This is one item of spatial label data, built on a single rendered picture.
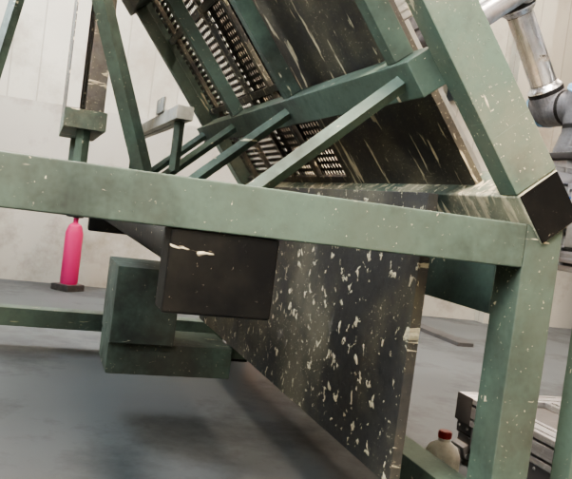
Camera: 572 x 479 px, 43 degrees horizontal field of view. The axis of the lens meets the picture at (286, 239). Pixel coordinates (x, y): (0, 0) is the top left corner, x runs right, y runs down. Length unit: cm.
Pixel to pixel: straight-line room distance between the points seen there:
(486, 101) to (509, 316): 44
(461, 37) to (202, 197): 59
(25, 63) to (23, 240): 127
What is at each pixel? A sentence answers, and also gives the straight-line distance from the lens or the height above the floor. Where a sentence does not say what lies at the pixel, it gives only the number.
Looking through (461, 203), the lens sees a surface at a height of 82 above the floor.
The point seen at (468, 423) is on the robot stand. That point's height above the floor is 15.
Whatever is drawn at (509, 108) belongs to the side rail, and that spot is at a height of 101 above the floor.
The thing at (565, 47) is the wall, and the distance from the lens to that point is 725.
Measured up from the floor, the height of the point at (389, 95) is 101.
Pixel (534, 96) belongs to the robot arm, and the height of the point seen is 123.
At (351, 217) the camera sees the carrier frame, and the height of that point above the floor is 76.
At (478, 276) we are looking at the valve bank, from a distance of 188.
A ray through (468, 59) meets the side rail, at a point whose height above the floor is 109.
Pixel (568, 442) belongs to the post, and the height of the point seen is 33.
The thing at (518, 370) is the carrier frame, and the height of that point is 49.
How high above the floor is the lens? 76
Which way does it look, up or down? 2 degrees down
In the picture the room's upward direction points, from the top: 7 degrees clockwise
